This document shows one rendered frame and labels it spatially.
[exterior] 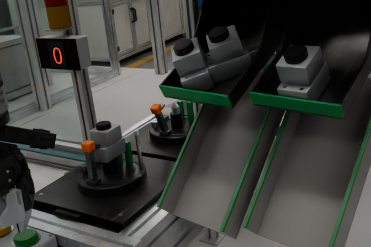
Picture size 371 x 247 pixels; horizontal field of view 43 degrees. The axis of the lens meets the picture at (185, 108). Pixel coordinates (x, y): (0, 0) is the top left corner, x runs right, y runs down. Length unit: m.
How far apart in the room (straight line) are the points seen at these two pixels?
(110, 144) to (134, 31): 5.62
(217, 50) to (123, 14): 5.69
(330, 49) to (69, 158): 0.71
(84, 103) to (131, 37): 5.35
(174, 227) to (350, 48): 0.44
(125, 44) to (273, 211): 5.72
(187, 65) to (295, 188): 0.24
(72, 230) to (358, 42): 0.56
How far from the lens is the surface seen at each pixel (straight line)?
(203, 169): 0.80
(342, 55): 0.71
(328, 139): 0.75
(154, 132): 1.15
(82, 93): 1.15
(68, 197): 0.96
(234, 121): 0.81
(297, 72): 0.61
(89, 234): 0.86
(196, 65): 0.70
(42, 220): 0.94
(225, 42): 0.68
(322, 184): 0.73
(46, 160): 1.27
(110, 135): 0.93
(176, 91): 0.71
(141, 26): 6.70
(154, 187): 0.94
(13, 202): 0.81
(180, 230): 0.92
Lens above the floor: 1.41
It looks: 19 degrees down
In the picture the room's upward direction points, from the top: 6 degrees counter-clockwise
